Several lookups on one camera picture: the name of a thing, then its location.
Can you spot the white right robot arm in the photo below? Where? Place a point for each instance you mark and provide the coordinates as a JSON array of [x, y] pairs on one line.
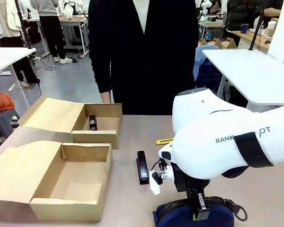
[[203, 132]]

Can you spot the blue jacket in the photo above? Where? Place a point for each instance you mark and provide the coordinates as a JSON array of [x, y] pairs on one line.
[[206, 71]]

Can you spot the grey stool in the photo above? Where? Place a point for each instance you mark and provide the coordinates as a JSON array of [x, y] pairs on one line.
[[2, 120]]

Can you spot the white table with black pole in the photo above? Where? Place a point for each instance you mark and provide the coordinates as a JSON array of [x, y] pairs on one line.
[[248, 71]]

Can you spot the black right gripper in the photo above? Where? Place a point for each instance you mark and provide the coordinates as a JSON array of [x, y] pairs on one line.
[[183, 182]]

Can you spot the person in black coat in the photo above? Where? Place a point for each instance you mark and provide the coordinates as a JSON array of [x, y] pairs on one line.
[[156, 59]]

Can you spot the person in white coat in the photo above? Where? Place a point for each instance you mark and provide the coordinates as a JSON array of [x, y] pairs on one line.
[[9, 21]]

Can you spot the person in grey hoodie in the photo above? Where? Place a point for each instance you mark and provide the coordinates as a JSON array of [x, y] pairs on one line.
[[49, 26]]

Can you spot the person's right forearm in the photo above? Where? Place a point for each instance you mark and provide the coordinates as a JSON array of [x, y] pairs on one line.
[[100, 71]]

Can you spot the person's right hand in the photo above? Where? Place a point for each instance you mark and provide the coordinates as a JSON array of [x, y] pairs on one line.
[[106, 97]]

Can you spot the yellow utility knife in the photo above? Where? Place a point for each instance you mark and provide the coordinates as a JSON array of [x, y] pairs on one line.
[[164, 141]]

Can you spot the blue mug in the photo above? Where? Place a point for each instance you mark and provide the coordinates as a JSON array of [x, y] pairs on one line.
[[245, 28]]

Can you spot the black tripod pole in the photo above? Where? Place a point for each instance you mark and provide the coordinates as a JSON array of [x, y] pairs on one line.
[[22, 21]]

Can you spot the thin black pole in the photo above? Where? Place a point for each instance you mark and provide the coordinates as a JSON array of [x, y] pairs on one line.
[[258, 23]]

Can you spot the person in dark puffer jacket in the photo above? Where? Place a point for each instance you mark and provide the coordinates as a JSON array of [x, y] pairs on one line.
[[243, 14]]

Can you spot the white table with round corner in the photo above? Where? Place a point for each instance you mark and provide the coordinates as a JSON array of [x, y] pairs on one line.
[[4, 59]]

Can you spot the large cardboard box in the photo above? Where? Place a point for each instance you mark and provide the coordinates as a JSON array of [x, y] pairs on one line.
[[61, 179]]

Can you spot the orange cloth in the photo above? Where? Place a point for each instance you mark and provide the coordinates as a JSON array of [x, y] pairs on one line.
[[2, 101]]

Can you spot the long black stapler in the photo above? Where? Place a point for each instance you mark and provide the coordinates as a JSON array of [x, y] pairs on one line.
[[142, 168]]

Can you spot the wooden desk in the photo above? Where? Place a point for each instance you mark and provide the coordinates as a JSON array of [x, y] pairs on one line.
[[251, 37]]

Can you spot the grey metal workbench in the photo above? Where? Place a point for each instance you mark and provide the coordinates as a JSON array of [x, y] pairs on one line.
[[73, 28]]

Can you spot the navy zipper pencil case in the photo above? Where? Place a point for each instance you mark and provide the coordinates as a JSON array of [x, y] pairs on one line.
[[172, 212]]

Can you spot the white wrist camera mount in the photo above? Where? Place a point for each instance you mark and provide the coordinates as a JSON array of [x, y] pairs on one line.
[[166, 173]]

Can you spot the small cardboard box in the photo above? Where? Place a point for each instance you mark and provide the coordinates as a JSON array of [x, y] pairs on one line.
[[52, 116]]

